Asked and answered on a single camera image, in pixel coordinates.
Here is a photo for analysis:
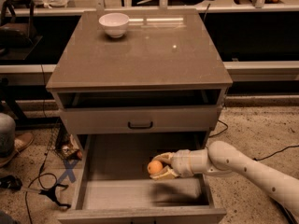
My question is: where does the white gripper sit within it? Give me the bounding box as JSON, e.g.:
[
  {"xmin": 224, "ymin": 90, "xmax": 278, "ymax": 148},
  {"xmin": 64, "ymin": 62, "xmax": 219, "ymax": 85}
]
[{"xmin": 150, "ymin": 149, "xmax": 193, "ymax": 180}]

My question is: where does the orange fruit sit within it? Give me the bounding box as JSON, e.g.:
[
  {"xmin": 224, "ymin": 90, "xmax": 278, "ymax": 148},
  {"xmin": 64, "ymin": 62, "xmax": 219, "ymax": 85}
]
[{"xmin": 148, "ymin": 161, "xmax": 163, "ymax": 175}]

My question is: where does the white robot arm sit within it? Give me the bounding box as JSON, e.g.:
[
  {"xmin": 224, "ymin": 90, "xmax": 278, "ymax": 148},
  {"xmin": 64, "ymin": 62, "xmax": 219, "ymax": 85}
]
[{"xmin": 148, "ymin": 141, "xmax": 299, "ymax": 216}]

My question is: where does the closed grey top drawer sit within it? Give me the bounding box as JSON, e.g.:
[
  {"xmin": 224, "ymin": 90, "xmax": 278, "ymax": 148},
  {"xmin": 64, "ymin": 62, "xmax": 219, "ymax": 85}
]
[{"xmin": 60, "ymin": 106, "xmax": 221, "ymax": 134}]

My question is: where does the open grey middle drawer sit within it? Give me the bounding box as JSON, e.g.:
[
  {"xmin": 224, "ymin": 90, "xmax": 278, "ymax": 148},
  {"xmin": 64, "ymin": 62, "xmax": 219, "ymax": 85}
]
[{"xmin": 58, "ymin": 133, "xmax": 226, "ymax": 224}]

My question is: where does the grey drawer cabinet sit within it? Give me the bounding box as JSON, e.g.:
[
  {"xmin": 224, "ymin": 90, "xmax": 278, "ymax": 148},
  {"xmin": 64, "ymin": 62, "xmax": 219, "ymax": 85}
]
[{"xmin": 45, "ymin": 8, "xmax": 234, "ymax": 224}]

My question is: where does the brown shoe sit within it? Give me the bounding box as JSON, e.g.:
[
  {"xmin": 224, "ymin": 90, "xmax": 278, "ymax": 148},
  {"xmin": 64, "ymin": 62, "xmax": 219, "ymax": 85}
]
[{"xmin": 0, "ymin": 133, "xmax": 34, "ymax": 167}]

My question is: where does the white ceramic bowl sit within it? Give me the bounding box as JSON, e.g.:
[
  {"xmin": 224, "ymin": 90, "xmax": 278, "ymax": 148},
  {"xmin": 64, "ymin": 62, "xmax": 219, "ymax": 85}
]
[{"xmin": 99, "ymin": 13, "xmax": 129, "ymax": 38}]

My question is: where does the black drawer handle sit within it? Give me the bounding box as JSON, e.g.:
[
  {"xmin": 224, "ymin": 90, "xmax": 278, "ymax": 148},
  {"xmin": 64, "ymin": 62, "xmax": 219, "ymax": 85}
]
[{"xmin": 127, "ymin": 121, "xmax": 153, "ymax": 130}]

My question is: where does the wire basket with items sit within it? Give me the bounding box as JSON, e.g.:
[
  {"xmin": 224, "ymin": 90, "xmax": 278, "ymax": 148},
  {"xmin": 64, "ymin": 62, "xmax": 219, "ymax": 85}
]
[{"xmin": 47, "ymin": 122, "xmax": 82, "ymax": 161}]

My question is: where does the black cable left floor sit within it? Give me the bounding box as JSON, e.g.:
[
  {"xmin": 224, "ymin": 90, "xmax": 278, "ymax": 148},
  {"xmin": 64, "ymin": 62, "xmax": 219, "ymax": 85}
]
[{"xmin": 23, "ymin": 63, "xmax": 60, "ymax": 224}]

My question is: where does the black floor cable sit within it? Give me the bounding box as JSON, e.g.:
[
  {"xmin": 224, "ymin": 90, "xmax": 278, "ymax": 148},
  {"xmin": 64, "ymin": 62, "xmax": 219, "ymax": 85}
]
[{"xmin": 208, "ymin": 119, "xmax": 299, "ymax": 162}]

